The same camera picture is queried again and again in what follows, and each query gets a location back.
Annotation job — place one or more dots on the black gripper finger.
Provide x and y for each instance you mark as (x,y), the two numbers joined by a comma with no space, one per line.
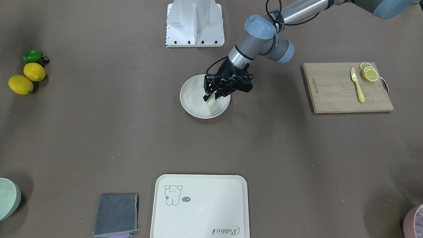
(210,92)
(223,90)

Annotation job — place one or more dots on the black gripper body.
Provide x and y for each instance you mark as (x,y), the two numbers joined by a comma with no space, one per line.
(226,71)

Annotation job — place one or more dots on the cream round plate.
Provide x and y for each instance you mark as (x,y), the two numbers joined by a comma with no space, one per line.
(191,97)

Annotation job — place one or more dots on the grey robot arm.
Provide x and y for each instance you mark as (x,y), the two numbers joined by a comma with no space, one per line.
(261,39)

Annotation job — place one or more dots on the cream rabbit tray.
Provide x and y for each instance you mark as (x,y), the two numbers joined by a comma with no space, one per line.
(200,206)

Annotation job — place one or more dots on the wooden cutting board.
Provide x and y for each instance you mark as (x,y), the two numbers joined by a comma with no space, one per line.
(333,91)

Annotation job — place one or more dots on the yellow plastic knife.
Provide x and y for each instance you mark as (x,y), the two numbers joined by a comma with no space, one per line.
(359,92)

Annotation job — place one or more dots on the lemon slices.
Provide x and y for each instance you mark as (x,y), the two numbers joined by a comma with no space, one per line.
(369,72)

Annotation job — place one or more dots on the grey folded cloth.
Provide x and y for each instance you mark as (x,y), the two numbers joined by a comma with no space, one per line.
(116,215)

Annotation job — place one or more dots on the dark grapes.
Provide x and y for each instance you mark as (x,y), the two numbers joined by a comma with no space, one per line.
(43,61)

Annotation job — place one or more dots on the upper yellow lemon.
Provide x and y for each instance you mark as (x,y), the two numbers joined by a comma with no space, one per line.
(34,72)

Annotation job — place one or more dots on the yellow lemon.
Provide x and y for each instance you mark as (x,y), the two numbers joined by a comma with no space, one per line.
(21,85)
(34,72)

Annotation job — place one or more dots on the green lime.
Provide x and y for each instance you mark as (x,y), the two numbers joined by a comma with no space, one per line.
(32,56)

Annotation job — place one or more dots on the lower yellow lemon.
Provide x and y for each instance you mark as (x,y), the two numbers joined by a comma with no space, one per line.
(21,85)

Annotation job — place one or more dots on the light green bowl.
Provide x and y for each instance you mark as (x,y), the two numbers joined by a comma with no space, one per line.
(10,197)

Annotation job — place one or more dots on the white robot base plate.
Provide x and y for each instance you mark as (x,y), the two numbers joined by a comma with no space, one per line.
(194,23)

